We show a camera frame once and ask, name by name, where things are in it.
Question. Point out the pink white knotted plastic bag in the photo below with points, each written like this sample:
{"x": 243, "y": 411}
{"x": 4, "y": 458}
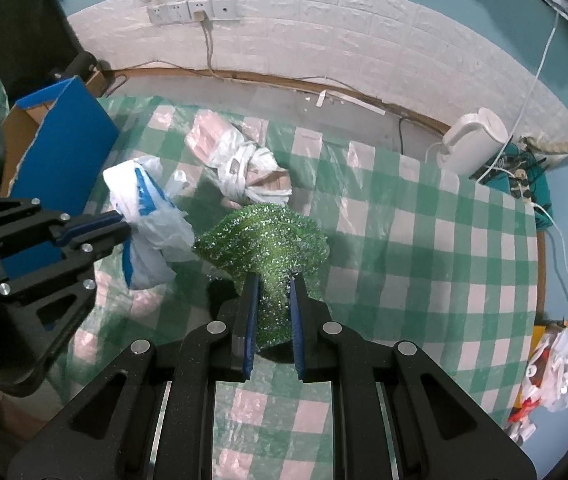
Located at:
{"x": 245, "y": 172}

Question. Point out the white trash bag on floor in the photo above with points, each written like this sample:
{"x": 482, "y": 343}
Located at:
{"x": 545, "y": 383}

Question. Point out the blue cardboard box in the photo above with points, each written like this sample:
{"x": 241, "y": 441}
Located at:
{"x": 57, "y": 141}

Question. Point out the white wall socket strip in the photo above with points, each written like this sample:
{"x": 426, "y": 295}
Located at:
{"x": 193, "y": 11}

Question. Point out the white appliance on floor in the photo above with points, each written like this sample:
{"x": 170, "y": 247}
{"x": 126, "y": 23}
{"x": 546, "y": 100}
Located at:
{"x": 471, "y": 141}

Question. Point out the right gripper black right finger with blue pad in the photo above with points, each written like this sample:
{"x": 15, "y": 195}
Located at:
{"x": 396, "y": 413}

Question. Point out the green bubble wrap sheet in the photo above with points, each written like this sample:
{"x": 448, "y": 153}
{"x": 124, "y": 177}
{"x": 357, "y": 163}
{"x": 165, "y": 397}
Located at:
{"x": 275, "y": 243}

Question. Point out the white blue plastic bag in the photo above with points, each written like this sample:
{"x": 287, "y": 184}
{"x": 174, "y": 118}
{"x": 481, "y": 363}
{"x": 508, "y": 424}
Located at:
{"x": 160, "y": 233}

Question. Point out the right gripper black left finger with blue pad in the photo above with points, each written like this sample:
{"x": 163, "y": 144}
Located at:
{"x": 150, "y": 412}

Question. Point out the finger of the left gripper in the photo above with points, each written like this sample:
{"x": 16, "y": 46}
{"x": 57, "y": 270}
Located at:
{"x": 26, "y": 221}
{"x": 41, "y": 311}

